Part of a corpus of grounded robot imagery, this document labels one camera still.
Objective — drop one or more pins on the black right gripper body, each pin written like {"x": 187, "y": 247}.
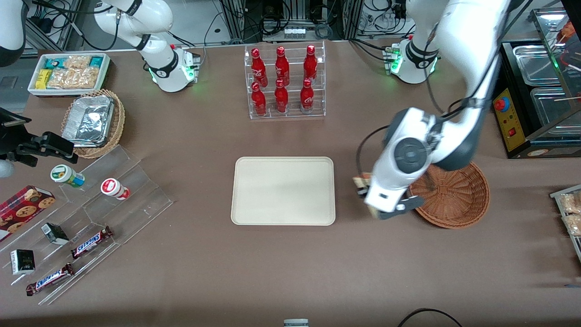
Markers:
{"x": 10, "y": 140}

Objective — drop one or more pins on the triangular sandwich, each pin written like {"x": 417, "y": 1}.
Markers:
{"x": 361, "y": 181}

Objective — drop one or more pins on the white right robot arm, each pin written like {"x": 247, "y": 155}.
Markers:
{"x": 159, "y": 18}

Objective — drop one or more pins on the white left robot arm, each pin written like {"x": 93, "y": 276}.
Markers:
{"x": 467, "y": 45}

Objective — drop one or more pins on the aluminium foil tray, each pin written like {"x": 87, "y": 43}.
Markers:
{"x": 88, "y": 120}

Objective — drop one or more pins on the round brown wicker basket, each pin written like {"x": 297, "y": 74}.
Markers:
{"x": 454, "y": 200}

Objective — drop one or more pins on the light wicker basket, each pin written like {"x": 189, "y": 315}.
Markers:
{"x": 119, "y": 122}

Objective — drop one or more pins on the cream rectangular tray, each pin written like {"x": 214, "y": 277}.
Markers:
{"x": 283, "y": 190}

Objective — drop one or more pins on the grey pastry tray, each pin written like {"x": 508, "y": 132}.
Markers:
{"x": 556, "y": 195}

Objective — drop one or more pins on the green label yogurt cup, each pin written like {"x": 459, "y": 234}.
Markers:
{"x": 67, "y": 175}

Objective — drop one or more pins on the red cookie box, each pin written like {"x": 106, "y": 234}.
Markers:
{"x": 22, "y": 210}

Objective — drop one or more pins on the yellow snack packet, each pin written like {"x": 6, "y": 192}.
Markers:
{"x": 44, "y": 78}

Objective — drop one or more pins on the large clear cracker bag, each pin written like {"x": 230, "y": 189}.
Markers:
{"x": 75, "y": 78}

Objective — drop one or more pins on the red label yogurt cup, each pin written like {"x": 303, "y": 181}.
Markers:
{"x": 114, "y": 188}

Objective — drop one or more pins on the small black box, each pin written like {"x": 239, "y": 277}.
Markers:
{"x": 22, "y": 262}
{"x": 55, "y": 233}

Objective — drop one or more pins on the teal snack packet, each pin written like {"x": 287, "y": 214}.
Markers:
{"x": 54, "y": 62}
{"x": 97, "y": 61}

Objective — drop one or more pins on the white snack bin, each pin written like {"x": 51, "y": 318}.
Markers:
{"x": 105, "y": 75}

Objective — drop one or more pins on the small clear cracker bag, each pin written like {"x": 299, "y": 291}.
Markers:
{"x": 77, "y": 61}

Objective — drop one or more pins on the clear acrylic stepped rack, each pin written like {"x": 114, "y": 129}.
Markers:
{"x": 136, "y": 200}

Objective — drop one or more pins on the snickers bar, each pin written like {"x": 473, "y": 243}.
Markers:
{"x": 91, "y": 242}
{"x": 50, "y": 279}

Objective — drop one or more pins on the clear acrylic bottle rack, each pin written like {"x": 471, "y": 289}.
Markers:
{"x": 290, "y": 116}

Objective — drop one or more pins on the red cola bottle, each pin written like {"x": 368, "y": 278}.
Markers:
{"x": 307, "y": 97}
{"x": 282, "y": 63}
{"x": 258, "y": 102}
{"x": 310, "y": 61}
{"x": 281, "y": 99}
{"x": 257, "y": 66}

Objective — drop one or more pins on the black food warmer appliance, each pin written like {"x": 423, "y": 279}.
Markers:
{"x": 515, "y": 134}

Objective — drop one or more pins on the grey device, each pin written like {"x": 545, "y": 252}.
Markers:
{"x": 296, "y": 323}

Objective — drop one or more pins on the wrapped pastry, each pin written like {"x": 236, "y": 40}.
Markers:
{"x": 574, "y": 225}
{"x": 571, "y": 203}

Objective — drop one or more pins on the white power strip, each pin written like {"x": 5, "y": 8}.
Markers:
{"x": 295, "y": 32}

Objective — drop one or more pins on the steel pan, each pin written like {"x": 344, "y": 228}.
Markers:
{"x": 535, "y": 63}
{"x": 551, "y": 106}

